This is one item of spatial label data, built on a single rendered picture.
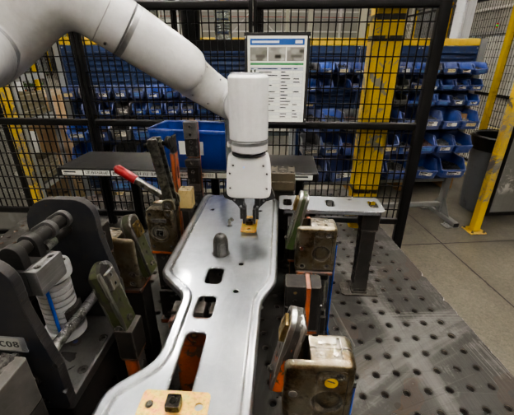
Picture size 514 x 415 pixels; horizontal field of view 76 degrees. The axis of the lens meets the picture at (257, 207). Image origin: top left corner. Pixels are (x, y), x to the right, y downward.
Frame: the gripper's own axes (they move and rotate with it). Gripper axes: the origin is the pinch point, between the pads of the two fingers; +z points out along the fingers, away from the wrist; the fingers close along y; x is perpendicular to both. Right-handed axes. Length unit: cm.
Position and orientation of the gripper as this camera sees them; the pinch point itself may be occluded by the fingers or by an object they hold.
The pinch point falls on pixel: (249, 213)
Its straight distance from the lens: 80.2
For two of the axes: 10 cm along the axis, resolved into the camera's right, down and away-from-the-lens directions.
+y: 10.0, 0.3, -0.6
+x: 0.7, -4.2, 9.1
